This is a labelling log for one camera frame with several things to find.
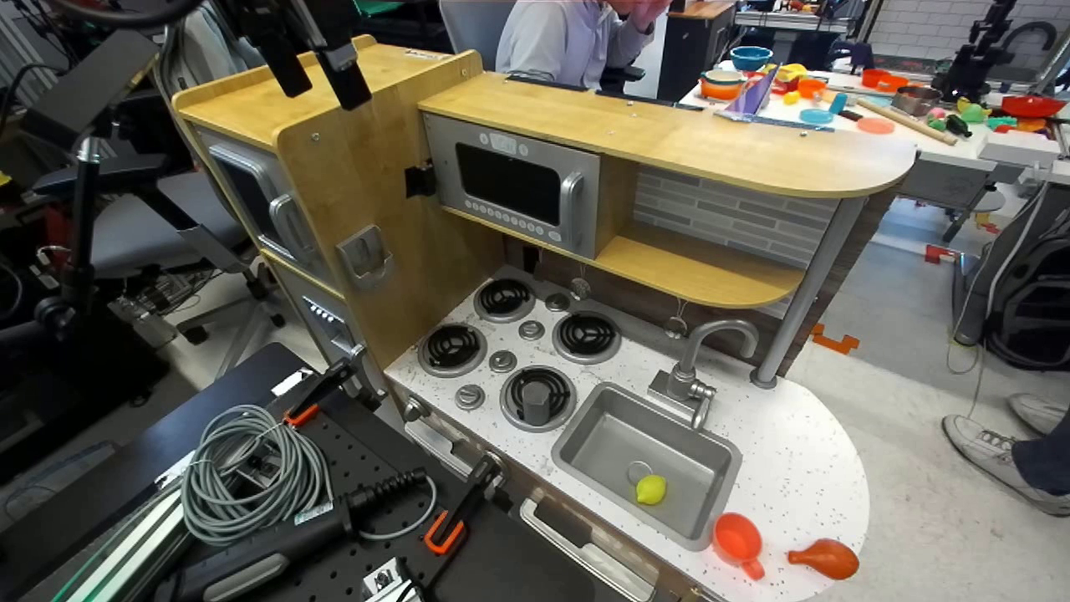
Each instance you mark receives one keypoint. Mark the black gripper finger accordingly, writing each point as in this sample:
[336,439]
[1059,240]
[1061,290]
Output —
[330,34]

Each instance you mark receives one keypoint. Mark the grey cylinder block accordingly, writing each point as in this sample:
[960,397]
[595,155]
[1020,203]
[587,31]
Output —
[537,401]

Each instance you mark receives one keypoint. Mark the back left stove burner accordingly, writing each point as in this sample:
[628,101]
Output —
[502,299]

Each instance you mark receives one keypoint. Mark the stove burner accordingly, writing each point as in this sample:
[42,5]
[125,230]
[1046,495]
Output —
[453,350]
[502,299]
[556,382]
[587,340]

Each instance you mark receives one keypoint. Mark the front left stove burner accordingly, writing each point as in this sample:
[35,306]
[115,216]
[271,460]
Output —
[453,350]

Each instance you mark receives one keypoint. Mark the grey stove knob upper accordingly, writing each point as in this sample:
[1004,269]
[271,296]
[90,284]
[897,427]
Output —
[502,361]

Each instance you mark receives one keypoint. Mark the grey stove knob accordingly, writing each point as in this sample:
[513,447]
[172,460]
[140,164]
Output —
[502,361]
[468,397]

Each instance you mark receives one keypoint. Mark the back right stove burner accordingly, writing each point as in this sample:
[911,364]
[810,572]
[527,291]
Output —
[587,340]

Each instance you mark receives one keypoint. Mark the front right stove burner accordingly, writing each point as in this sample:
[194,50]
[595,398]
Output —
[556,382]

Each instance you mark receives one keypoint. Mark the orange plastic cup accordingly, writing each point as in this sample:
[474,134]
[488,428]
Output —
[737,543]

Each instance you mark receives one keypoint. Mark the toy oven door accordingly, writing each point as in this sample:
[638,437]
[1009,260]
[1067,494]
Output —
[269,203]

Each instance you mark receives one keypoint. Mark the person in white shirt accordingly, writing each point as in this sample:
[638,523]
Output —
[574,40]

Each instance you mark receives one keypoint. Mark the toy microwave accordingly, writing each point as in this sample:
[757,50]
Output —
[539,187]

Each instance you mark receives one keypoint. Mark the wooden toy kitchen set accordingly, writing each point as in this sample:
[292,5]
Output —
[682,243]

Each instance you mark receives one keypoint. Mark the grey toy sink basin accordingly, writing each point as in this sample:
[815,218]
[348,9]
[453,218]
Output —
[615,439]

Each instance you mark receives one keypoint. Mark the silver toy faucet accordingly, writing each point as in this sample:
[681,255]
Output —
[682,382]

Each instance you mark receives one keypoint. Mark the orange black clamp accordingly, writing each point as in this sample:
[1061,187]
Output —
[450,526]

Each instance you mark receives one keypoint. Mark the yellow toy lemon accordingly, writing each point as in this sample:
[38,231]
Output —
[651,490]

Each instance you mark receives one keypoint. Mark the table with colourful toys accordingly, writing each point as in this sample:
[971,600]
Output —
[825,134]

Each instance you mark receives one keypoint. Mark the orange toy drumstick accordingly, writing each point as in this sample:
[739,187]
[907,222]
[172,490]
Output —
[828,557]

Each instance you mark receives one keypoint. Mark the grey sneaker foot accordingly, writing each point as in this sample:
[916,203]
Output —
[1039,468]

